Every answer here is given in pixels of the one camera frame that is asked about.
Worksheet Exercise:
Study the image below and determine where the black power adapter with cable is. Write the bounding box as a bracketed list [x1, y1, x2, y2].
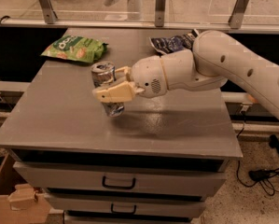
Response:
[236, 161, 279, 197]

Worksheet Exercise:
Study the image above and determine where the green rice chip bag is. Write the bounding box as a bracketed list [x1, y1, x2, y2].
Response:
[42, 35, 107, 63]

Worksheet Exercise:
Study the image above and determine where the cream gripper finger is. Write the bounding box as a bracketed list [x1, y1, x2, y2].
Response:
[115, 66, 132, 82]
[92, 81, 144, 103]

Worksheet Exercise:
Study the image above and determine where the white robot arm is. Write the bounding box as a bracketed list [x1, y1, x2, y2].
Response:
[92, 31, 279, 119]

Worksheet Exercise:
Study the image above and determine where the left metal bracket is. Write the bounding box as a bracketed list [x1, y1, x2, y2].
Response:
[38, 0, 57, 24]

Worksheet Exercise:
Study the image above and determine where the top drawer black handle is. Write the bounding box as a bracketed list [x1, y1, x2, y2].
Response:
[102, 176, 136, 190]

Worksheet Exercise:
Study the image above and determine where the right metal bracket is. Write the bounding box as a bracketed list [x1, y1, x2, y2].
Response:
[228, 0, 250, 29]

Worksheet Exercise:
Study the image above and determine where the dark blue chip bag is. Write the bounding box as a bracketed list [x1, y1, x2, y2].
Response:
[149, 29, 199, 55]

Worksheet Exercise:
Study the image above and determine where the grey drawer cabinet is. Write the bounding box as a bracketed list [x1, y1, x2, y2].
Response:
[0, 27, 244, 224]

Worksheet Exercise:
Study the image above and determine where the crushed silver redbull can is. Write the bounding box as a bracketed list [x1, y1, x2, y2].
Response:
[91, 61, 124, 118]

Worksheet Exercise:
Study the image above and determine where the metal bracket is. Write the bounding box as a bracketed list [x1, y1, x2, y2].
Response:
[155, 0, 166, 27]
[228, 0, 250, 29]
[38, 0, 57, 24]

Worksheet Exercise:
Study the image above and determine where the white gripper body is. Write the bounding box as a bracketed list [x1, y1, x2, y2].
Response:
[132, 56, 167, 98]

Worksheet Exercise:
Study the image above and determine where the drawer black handle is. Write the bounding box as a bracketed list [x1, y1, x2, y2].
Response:
[110, 203, 137, 215]
[102, 176, 136, 190]

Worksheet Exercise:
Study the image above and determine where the cardboard box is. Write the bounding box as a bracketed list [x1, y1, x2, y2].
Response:
[0, 155, 50, 224]

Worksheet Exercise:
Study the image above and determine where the middle metal bracket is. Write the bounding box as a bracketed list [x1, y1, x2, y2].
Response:
[155, 0, 166, 27]

